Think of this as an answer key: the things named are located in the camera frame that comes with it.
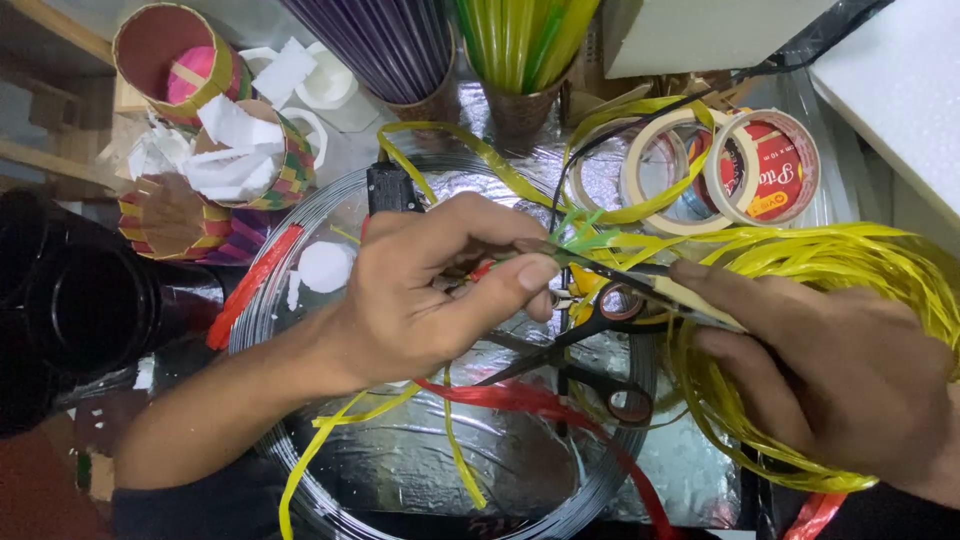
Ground round white foam piece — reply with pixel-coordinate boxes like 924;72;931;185
297;240;357;295

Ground white foam cup pieces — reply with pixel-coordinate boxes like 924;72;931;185
238;36;381;172

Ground cup of purple straws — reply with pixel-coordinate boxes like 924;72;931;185
279;0;462;125

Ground short yellow plastic strip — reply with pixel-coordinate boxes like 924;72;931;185
441;366;490;513

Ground person's right hand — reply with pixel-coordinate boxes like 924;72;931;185
667;258;960;511

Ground short red plastic strip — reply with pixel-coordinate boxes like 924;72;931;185
204;222;306;352

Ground dark stem with green leaves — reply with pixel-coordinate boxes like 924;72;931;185
468;208;676;301

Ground red label tape roll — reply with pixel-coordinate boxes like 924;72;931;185
703;107;823;228

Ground long red plastic strip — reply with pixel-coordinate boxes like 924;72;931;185
414;377;680;540

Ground person's left hand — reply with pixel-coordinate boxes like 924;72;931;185
330;191;563;396

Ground yellow raffia bundle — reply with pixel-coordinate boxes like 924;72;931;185
600;221;960;495

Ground white box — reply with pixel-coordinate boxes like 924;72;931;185
602;0;837;81

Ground cream masking tape strip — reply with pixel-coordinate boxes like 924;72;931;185
648;273;749;335

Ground striped woven paper cup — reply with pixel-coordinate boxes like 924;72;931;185
117;174;235;262

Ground cream masking tape roll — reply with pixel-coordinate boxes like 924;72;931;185
621;107;760;238

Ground white foam board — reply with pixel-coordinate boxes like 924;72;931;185
808;0;960;230

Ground black scissors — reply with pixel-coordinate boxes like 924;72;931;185
476;281;676;429

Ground forked yellow plastic strip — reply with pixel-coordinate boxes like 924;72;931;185
277;381;425;540

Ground purple woven paper cup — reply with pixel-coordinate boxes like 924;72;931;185
198;208;275;267

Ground clear tape roll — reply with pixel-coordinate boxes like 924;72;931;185
566;118;691;220

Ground cup of green yellow straws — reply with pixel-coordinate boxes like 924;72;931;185
453;0;603;138

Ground wooden frame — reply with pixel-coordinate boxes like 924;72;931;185
0;0;151;196

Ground black pipe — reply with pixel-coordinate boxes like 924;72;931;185
0;187;228;440

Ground woven paper cup with foam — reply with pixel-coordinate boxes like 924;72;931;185
182;93;318;213

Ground long arched yellow plastic strip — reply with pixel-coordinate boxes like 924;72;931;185
375;96;717;228

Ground woven paper cup pink inside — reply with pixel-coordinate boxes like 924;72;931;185
111;2;255;127

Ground silver wire coil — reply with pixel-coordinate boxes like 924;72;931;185
227;152;663;540

